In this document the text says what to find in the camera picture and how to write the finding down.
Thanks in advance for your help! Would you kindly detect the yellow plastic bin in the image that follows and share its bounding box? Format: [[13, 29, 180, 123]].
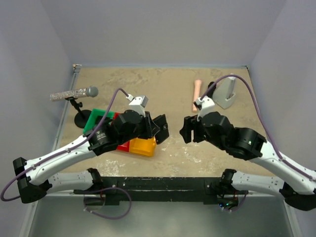
[[129, 137, 156, 157]]

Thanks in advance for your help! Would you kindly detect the black microphone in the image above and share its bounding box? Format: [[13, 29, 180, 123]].
[[207, 81, 216, 99]]

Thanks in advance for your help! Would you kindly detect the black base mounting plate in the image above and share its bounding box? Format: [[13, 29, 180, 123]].
[[74, 177, 247, 206]]

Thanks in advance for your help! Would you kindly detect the aluminium frame rail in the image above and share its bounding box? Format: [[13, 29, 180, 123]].
[[19, 64, 82, 237]]

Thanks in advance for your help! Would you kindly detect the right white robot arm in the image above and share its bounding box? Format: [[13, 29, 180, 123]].
[[180, 112, 316, 211]]

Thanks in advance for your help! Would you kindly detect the black leather card holder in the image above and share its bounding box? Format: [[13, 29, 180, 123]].
[[153, 114, 169, 145]]

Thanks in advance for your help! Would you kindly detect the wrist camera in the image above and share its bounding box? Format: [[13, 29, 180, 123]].
[[194, 96, 215, 121], [126, 94, 149, 117]]

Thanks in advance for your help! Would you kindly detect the grey wedge stand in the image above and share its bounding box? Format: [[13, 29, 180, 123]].
[[212, 77, 236, 109]]

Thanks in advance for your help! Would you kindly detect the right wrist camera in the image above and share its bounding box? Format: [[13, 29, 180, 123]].
[[194, 96, 215, 121]]

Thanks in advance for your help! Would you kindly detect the green plastic bin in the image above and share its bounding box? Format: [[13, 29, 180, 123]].
[[83, 109, 115, 134]]

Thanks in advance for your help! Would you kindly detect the red plastic bin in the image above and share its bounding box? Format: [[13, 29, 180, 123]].
[[113, 112, 130, 153]]

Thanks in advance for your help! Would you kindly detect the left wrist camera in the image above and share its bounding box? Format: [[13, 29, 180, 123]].
[[126, 94, 149, 117]]

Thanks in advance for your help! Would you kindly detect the pink microphone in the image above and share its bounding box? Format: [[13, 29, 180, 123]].
[[192, 79, 202, 113]]

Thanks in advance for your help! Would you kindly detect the glitter silver microphone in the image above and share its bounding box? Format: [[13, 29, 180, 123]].
[[49, 86, 99, 101]]

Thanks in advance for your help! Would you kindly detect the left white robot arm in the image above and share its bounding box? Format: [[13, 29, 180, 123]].
[[13, 110, 168, 203]]

